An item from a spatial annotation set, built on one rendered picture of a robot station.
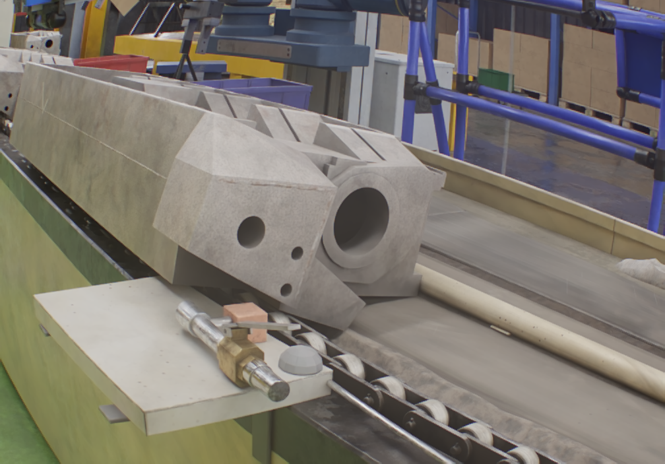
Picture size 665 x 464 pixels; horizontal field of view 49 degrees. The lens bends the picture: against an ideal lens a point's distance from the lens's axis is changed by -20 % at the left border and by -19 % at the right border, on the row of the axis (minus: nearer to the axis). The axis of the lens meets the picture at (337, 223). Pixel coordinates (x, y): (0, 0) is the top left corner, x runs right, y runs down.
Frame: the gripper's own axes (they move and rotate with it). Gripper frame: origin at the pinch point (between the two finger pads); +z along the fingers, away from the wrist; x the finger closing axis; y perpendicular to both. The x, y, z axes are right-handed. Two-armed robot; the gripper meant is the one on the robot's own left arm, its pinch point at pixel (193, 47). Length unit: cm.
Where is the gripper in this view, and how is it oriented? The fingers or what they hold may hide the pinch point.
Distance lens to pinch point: 221.4
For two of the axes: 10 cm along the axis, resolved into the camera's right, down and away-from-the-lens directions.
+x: 6.5, 2.0, -7.3
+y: -7.4, -0.6, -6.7
